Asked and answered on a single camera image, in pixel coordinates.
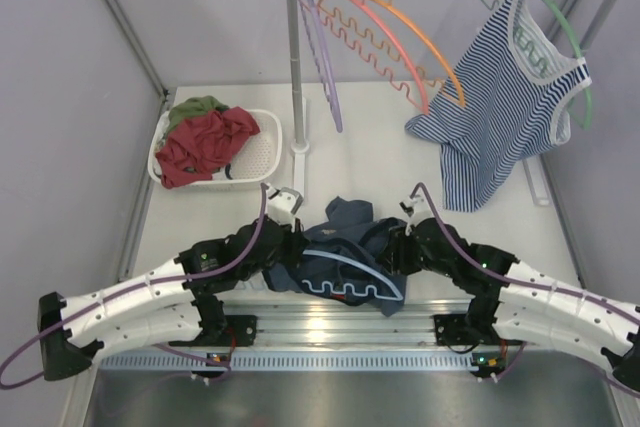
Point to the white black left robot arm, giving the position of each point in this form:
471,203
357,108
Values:
174,303

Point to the green hanger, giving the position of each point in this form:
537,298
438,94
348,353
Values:
586,122

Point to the pink hanger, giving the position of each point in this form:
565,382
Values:
347,30

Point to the olive green shirt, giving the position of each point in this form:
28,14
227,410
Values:
193,107

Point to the light blue hanger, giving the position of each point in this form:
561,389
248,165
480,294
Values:
349,288

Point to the red shirt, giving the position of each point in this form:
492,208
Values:
199,145

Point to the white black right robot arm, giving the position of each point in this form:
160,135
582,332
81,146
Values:
512,301

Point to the white laundry basket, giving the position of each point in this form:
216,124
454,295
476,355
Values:
255,163

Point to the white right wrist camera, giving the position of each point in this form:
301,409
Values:
417,210

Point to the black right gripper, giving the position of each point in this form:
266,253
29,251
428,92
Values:
395,254

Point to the purple hanger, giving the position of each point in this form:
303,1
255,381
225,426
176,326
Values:
319,50

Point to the blue white striped tank top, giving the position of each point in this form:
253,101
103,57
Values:
509,101

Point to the aluminium mounting rail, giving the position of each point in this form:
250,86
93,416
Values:
319,325

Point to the white slotted cable duct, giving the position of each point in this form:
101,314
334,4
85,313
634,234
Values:
295,361

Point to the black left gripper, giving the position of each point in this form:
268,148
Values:
295,243

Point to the orange hanger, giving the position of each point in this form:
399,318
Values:
425,42

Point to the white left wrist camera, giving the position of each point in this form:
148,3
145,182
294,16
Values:
282,205

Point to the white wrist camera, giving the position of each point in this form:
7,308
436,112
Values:
282,205
417,210

